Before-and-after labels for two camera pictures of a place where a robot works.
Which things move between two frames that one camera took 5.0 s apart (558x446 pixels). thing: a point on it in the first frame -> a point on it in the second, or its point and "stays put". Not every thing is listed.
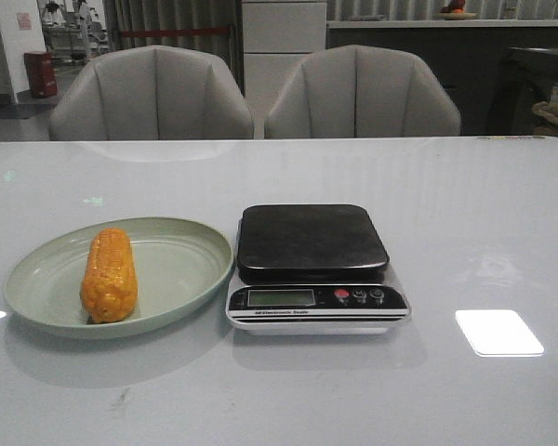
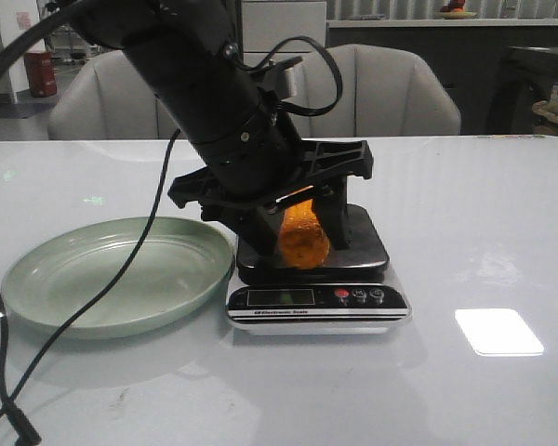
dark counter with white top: (464, 56) stays put
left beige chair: (152, 92) stays put
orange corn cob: (109, 282) -> (302, 242)
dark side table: (528, 76) stays put
